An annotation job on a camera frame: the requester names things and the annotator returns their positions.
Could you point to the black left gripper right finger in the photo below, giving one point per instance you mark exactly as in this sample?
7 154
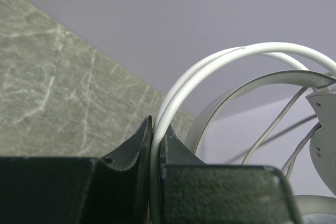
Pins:
194 192

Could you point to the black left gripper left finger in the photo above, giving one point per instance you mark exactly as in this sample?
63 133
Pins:
113 188

